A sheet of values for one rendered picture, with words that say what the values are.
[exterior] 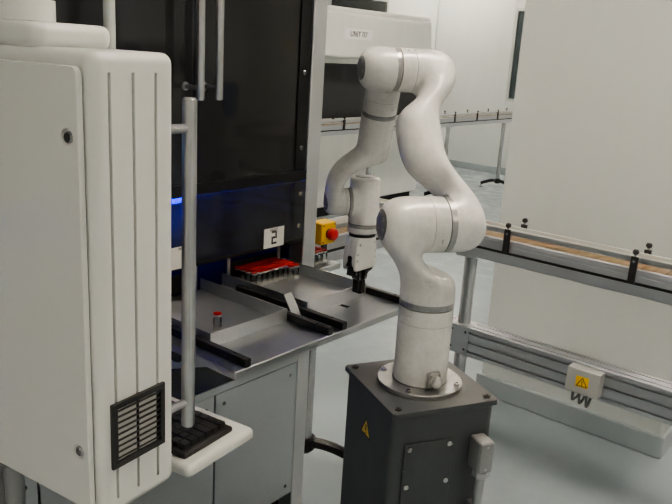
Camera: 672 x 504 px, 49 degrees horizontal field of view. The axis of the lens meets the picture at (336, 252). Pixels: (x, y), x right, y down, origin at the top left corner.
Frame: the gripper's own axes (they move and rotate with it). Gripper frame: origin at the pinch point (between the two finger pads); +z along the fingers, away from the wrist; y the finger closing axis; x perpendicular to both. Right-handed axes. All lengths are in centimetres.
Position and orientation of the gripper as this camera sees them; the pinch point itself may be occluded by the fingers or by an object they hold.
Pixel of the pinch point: (358, 285)
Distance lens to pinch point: 212.0
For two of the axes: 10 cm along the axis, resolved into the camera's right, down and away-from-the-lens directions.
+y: -6.4, 1.6, -7.5
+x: 7.7, 2.1, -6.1
